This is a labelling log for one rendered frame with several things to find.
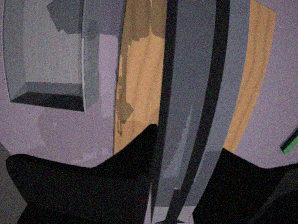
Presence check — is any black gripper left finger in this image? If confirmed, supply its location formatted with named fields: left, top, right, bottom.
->
left=5, top=124, right=157, bottom=224

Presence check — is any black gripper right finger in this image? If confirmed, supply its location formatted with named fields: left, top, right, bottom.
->
left=192, top=148, right=298, bottom=224

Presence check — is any wooden board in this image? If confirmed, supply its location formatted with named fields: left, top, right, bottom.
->
left=113, top=0, right=277, bottom=155

